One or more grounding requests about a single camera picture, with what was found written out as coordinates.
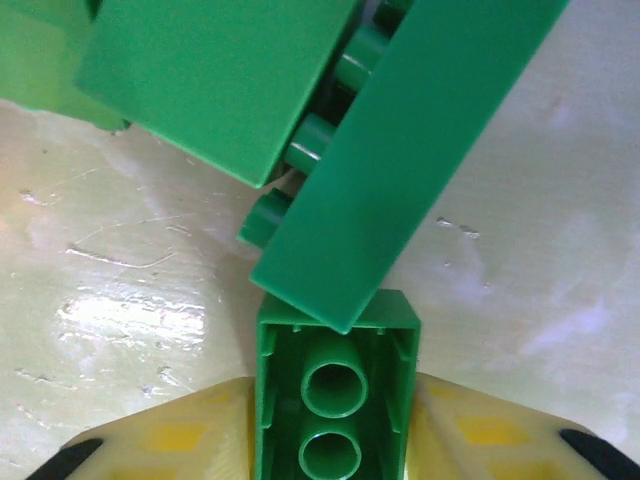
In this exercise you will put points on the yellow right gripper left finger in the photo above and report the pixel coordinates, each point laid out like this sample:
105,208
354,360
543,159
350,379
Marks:
190,440

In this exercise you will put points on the dark green lego brick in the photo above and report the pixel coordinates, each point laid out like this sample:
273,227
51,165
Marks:
395,312

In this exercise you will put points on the long green lego brick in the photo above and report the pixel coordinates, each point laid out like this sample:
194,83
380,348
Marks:
410,150

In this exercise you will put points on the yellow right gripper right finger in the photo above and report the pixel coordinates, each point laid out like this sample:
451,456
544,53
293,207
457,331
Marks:
490,440

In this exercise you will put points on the light green lego brick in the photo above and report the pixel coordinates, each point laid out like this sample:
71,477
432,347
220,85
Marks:
40,60

